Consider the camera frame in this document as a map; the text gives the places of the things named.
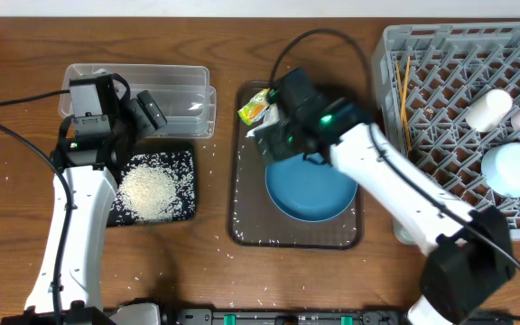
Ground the cream white cup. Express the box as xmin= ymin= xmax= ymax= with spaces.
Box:
xmin=465 ymin=89 xmax=513 ymax=133

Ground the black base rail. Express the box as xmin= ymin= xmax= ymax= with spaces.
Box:
xmin=162 ymin=309 xmax=408 ymax=325

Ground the light blue bowl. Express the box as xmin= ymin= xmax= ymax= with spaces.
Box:
xmin=481 ymin=143 xmax=520 ymax=198

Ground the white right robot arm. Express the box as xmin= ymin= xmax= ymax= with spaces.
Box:
xmin=255 ymin=69 xmax=515 ymax=324

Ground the white napkin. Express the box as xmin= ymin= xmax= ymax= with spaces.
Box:
xmin=246 ymin=104 xmax=281 ymax=137

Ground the brown serving tray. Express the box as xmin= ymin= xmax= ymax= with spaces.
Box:
xmin=227 ymin=80 xmax=363 ymax=250

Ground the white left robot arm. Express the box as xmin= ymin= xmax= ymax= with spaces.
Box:
xmin=1 ymin=70 xmax=155 ymax=324

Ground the dark blue plate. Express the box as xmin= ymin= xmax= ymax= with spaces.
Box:
xmin=265 ymin=153 xmax=358 ymax=223

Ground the black tray bin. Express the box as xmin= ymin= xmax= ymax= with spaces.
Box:
xmin=106 ymin=142 xmax=198 ymax=228

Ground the green yellow snack wrapper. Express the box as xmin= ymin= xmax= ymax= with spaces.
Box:
xmin=237 ymin=88 xmax=270 ymax=125

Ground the clear plastic bin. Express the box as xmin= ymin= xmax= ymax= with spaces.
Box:
xmin=62 ymin=63 xmax=217 ymax=139

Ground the pile of white rice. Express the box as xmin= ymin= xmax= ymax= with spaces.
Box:
xmin=110 ymin=151 xmax=197 ymax=226

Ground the grey dishwasher rack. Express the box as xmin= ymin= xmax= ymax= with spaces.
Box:
xmin=372 ymin=22 xmax=520 ymax=240

